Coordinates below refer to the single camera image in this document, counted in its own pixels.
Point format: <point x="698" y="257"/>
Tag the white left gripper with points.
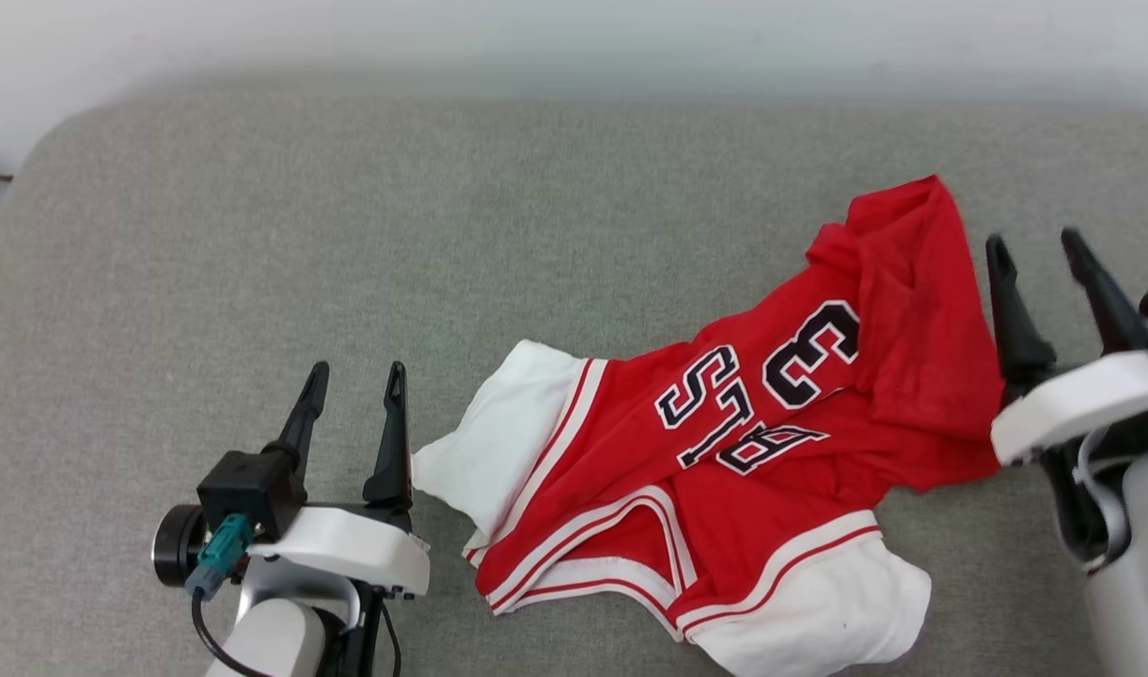
<point x="348" y="545"/>

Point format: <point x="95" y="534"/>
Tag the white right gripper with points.
<point x="1081" y="404"/>

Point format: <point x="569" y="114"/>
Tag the red and white jersey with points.
<point x="630" y="442"/>

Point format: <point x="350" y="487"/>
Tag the white grey right arm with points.
<point x="1142" y="583"/>

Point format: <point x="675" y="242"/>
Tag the white grey left arm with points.
<point x="273" y="639"/>

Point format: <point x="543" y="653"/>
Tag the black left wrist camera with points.
<point x="249" y="484"/>

